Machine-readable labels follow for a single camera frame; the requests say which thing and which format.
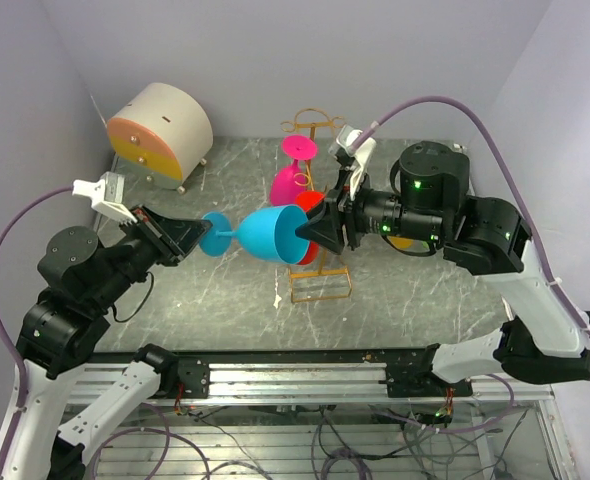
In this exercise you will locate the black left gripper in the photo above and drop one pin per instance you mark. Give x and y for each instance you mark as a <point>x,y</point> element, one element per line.
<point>173,238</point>

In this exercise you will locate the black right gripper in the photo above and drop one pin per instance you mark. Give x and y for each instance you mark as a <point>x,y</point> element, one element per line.
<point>327,223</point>

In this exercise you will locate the red wine glass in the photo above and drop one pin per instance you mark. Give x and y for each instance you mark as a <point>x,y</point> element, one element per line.
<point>307,200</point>

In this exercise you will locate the blue wine glass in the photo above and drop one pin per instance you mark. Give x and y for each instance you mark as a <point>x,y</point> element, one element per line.
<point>268,234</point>

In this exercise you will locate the pink wine glass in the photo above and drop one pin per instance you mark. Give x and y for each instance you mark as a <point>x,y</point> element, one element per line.
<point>294,178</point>

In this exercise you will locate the orange wine glass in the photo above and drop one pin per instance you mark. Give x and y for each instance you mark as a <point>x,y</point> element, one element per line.
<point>401,243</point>

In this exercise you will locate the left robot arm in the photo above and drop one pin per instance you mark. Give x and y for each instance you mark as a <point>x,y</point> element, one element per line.
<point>59,334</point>

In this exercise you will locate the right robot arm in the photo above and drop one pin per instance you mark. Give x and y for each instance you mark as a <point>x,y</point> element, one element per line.
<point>485,236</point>

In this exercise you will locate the round white drawer cabinet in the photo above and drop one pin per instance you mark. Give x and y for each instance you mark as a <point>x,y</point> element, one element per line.
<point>164,133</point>

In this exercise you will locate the gold wire glass rack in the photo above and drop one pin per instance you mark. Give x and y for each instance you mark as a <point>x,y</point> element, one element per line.
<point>322,276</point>

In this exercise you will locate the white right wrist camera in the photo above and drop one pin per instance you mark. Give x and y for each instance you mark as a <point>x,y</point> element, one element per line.
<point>354,159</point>

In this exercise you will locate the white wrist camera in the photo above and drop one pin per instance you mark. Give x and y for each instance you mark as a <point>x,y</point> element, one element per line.
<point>106,196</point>
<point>354,159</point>

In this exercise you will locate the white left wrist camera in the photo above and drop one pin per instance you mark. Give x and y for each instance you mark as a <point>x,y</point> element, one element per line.
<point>106,196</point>

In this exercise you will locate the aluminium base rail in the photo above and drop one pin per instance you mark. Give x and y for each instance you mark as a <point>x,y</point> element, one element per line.
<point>325,377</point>

